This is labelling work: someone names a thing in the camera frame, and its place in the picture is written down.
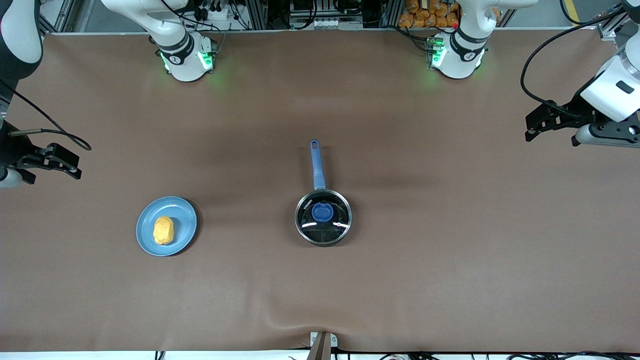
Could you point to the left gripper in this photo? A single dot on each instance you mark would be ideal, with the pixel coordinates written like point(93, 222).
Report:
point(573, 111)

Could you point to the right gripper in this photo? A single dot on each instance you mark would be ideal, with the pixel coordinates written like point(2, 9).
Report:
point(11, 149)

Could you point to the yellow potato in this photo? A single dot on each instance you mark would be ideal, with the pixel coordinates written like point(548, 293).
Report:
point(164, 230)

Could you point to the glass lid with blue knob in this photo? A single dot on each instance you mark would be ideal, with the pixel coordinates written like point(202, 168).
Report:
point(322, 212)

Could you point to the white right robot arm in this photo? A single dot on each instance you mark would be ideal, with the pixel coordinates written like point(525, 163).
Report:
point(185, 65)

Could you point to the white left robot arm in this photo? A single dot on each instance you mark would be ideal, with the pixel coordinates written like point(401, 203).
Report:
point(465, 60)

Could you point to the blue round plate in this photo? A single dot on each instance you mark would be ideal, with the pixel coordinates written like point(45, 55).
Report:
point(182, 220)

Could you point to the pile of orange objects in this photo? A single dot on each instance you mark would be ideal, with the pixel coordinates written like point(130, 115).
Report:
point(425, 15)

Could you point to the white power strip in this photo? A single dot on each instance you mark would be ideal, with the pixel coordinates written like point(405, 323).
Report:
point(322, 23)

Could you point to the brown table mat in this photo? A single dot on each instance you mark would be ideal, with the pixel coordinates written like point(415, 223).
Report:
point(320, 300)

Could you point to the aluminium frame profile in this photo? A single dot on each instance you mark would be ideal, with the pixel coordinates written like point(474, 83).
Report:
point(257, 15)

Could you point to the grey table edge bracket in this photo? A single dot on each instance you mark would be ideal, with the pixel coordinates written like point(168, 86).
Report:
point(334, 340)

